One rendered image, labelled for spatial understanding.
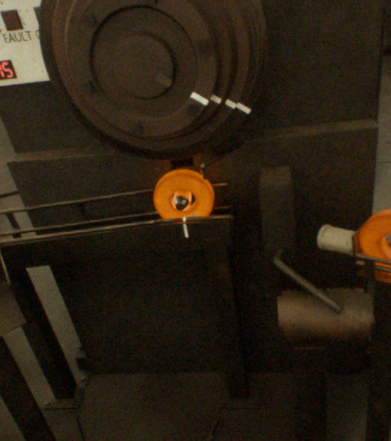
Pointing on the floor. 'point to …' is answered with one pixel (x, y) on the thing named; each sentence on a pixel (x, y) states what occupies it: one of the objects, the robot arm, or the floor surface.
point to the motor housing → (362, 323)
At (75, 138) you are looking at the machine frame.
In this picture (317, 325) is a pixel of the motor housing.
